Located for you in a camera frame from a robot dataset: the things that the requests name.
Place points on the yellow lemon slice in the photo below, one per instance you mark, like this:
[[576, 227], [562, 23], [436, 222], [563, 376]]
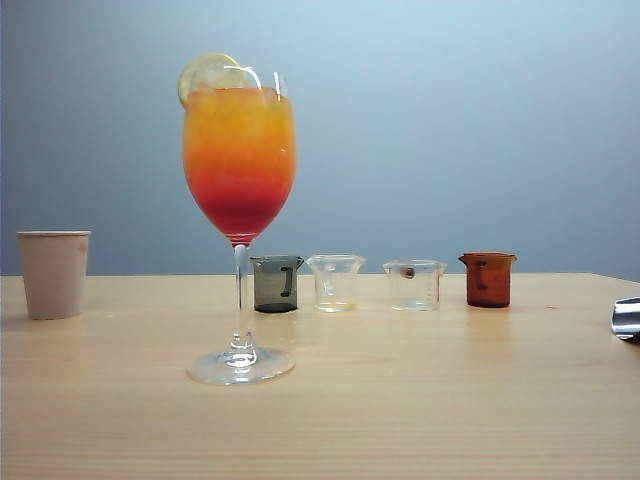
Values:
[[210, 75]]

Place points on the beige paper cup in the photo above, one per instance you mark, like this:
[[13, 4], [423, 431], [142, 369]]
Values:
[[52, 280]]

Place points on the clear beaker with yellow residue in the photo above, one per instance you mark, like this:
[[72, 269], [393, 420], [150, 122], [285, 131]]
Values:
[[334, 285]]

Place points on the smoky grey small beaker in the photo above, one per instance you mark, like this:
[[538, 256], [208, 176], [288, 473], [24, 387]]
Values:
[[272, 290]]

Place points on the clear beaker with brown mark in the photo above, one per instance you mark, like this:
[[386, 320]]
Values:
[[415, 290]]

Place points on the wine glass with orange cocktail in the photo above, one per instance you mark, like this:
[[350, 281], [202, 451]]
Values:
[[239, 160]]

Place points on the amber orange small beaker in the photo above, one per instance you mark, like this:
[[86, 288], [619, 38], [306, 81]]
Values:
[[489, 285]]

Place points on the shiny metal scoop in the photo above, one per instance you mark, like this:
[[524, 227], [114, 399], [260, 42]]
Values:
[[627, 320]]

